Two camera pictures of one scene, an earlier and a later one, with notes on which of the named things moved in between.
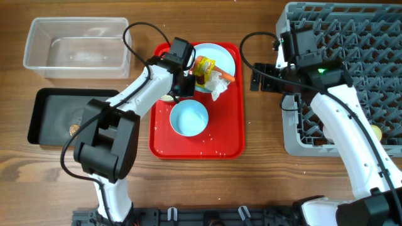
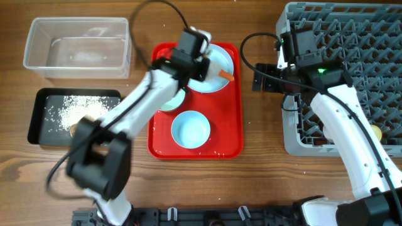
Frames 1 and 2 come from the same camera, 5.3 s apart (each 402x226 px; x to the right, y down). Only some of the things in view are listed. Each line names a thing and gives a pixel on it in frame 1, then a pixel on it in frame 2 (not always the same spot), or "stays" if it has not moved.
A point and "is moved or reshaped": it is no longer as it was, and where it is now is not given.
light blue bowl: (189, 118) is moved or reshaped
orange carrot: (217, 70) stays
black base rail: (198, 216) stays
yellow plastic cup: (377, 131) stays
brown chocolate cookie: (73, 129) stays
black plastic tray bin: (54, 110) stays
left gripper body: (187, 86) → (203, 69)
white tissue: (217, 85) → (213, 69)
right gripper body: (271, 82) stays
